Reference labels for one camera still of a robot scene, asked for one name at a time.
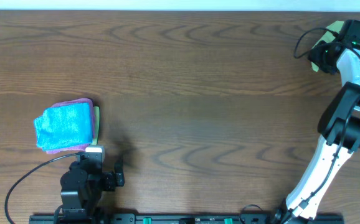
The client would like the green microfiber cloth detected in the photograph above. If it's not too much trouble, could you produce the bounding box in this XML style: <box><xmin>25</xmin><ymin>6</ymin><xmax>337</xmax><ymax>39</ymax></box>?
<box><xmin>311</xmin><ymin>21</ymin><xmax>344</xmax><ymax>72</ymax></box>

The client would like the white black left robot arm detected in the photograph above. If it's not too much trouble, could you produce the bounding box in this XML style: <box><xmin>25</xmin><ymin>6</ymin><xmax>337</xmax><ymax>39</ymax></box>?
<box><xmin>53</xmin><ymin>159</ymin><xmax>125</xmax><ymax>224</ymax></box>

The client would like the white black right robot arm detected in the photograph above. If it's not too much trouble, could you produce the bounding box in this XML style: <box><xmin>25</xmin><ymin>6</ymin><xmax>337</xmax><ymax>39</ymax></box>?
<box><xmin>275</xmin><ymin>40</ymin><xmax>360</xmax><ymax>223</ymax></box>

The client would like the green folded cloth in stack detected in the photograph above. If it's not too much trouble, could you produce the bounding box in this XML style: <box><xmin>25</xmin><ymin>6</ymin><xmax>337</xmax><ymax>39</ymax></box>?
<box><xmin>92</xmin><ymin>106</ymin><xmax>100</xmax><ymax>145</ymax></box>

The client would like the blue folded microfiber cloth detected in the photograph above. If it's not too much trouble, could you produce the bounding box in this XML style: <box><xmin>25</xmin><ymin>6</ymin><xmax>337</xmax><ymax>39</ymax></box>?
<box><xmin>34</xmin><ymin>103</ymin><xmax>93</xmax><ymax>151</ymax></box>

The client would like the purple folded microfiber cloth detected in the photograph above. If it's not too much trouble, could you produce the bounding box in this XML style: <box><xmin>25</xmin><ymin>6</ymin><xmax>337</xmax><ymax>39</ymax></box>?
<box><xmin>46</xmin><ymin>98</ymin><xmax>95</xmax><ymax>154</ymax></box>

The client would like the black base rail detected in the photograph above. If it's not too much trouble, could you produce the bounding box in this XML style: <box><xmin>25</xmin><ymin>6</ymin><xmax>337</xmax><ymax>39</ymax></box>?
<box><xmin>28</xmin><ymin>212</ymin><xmax>345</xmax><ymax>224</ymax></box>

